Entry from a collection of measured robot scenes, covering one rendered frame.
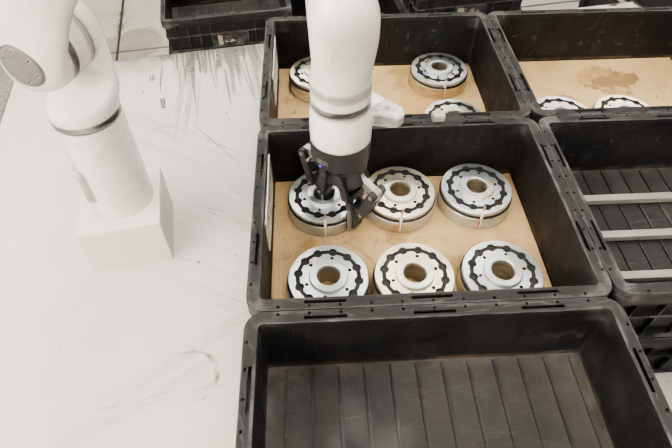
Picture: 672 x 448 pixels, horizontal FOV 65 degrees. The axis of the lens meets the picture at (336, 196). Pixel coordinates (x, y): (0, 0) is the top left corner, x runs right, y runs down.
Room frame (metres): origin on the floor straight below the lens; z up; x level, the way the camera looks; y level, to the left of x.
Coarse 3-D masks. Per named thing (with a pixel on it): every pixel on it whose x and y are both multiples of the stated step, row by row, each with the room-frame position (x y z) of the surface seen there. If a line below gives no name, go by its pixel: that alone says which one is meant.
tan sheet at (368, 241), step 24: (288, 192) 0.54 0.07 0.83; (288, 216) 0.50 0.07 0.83; (432, 216) 0.50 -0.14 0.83; (288, 240) 0.45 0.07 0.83; (312, 240) 0.45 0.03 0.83; (336, 240) 0.45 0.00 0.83; (360, 240) 0.45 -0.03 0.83; (384, 240) 0.45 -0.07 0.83; (408, 240) 0.45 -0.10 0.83; (432, 240) 0.45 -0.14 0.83; (456, 240) 0.45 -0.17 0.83; (480, 240) 0.45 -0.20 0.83; (504, 240) 0.45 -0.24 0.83; (528, 240) 0.45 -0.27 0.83; (288, 264) 0.41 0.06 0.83; (456, 264) 0.41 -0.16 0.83; (456, 288) 0.37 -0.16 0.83
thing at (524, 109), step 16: (288, 16) 0.88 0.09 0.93; (304, 16) 0.88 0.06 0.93; (384, 16) 0.89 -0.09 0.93; (400, 16) 0.88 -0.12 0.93; (416, 16) 0.88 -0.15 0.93; (432, 16) 0.88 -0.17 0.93; (448, 16) 0.88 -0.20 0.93; (464, 16) 0.89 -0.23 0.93; (480, 16) 0.88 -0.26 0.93; (272, 32) 0.83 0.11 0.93; (272, 48) 0.78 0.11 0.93; (496, 48) 0.78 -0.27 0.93; (512, 80) 0.69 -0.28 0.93; (464, 112) 0.61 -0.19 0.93; (480, 112) 0.61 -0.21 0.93; (496, 112) 0.61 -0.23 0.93; (512, 112) 0.61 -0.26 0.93; (528, 112) 0.61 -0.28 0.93
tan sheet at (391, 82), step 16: (288, 80) 0.83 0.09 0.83; (384, 80) 0.83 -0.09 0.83; (400, 80) 0.83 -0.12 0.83; (288, 96) 0.78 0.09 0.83; (384, 96) 0.78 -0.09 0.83; (400, 96) 0.78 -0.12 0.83; (416, 96) 0.78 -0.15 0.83; (464, 96) 0.78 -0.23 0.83; (480, 96) 0.78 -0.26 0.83; (288, 112) 0.73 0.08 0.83; (304, 112) 0.73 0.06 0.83; (416, 112) 0.73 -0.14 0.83
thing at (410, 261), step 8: (400, 264) 0.39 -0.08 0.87; (408, 264) 0.39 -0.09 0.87; (416, 264) 0.39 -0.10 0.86; (424, 264) 0.39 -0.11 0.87; (400, 272) 0.37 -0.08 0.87; (432, 272) 0.37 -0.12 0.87; (400, 280) 0.36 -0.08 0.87; (408, 280) 0.36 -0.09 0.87; (424, 280) 0.36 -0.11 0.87; (432, 280) 0.36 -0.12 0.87; (408, 288) 0.35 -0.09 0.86; (416, 288) 0.35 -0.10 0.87; (424, 288) 0.35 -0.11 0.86
